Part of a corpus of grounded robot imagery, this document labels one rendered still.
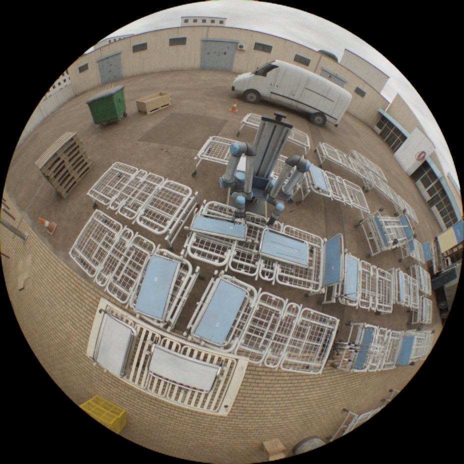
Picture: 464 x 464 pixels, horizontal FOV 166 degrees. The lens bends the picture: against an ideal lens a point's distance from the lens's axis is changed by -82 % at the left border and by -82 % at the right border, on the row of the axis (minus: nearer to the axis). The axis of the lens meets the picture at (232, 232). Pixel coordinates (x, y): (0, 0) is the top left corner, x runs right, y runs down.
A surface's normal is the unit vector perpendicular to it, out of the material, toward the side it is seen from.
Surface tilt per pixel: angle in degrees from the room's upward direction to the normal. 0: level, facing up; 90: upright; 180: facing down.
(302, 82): 88
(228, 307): 7
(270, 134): 90
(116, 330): 3
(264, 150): 90
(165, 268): 5
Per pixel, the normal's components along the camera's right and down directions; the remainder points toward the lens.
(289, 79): -0.14, 0.87
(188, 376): 0.11, -0.34
